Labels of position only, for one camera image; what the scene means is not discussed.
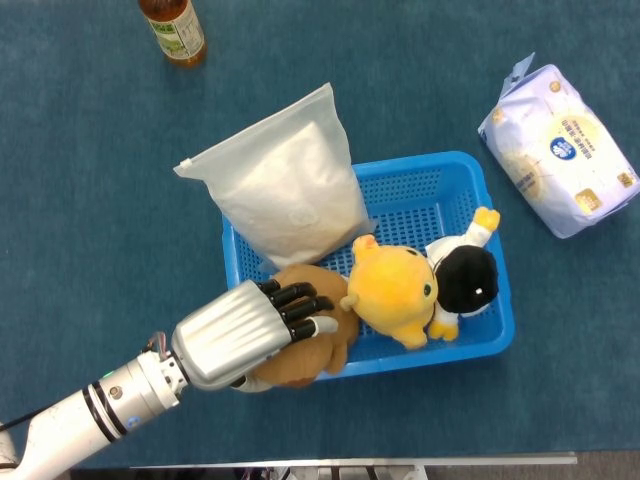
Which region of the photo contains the white frosted zip bag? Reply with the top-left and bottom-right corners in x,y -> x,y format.
173,82 -> 379,274

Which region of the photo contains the brown plush toy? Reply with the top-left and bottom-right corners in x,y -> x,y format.
247,263 -> 361,390

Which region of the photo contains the silver metal rail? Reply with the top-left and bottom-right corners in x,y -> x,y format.
130,452 -> 578,469

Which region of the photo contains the black white plush toy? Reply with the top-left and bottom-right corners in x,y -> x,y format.
423,206 -> 502,342

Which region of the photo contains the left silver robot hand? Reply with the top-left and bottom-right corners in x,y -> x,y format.
171,278 -> 340,394

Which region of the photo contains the blue plastic basket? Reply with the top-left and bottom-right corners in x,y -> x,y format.
221,150 -> 516,382

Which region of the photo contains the yellow plush toy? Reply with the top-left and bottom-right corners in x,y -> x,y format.
339,233 -> 440,350

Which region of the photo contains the teal table cloth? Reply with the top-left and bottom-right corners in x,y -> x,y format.
0,0 -> 640,471

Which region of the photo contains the amber tea bottle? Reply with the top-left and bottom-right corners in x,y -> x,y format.
137,0 -> 208,69

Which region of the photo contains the white blue wipes pack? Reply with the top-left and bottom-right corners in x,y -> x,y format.
477,51 -> 640,240

